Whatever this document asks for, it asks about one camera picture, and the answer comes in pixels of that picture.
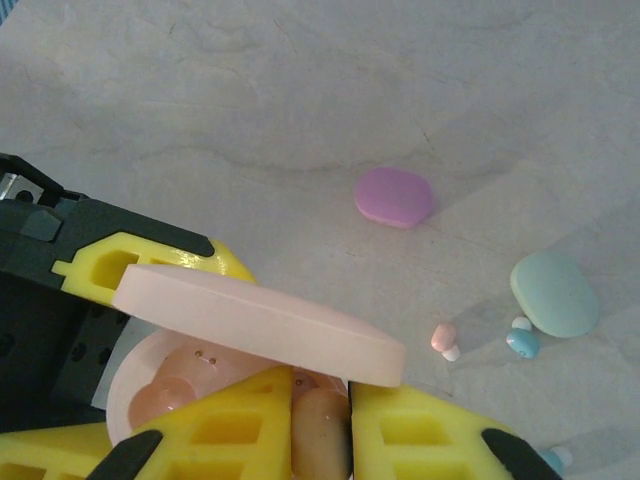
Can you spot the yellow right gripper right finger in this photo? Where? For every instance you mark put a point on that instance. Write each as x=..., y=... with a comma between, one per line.
x=425, y=445

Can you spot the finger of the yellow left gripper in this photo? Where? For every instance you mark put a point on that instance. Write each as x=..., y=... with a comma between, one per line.
x=45, y=455
x=150, y=245

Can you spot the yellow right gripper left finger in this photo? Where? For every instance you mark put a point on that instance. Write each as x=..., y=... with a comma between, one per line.
x=225, y=440

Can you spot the pink earbud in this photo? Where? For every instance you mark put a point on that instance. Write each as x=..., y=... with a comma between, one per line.
x=442, y=337

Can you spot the pink earbud case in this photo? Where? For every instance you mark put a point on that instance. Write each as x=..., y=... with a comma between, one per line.
x=260, y=320

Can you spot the blue earbud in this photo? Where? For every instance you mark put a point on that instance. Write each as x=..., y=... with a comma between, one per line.
x=554, y=458
x=524, y=345

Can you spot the mint green earbud case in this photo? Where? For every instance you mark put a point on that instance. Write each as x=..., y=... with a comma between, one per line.
x=555, y=295

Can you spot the purple earbud case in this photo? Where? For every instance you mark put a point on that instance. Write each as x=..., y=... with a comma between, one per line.
x=392, y=197

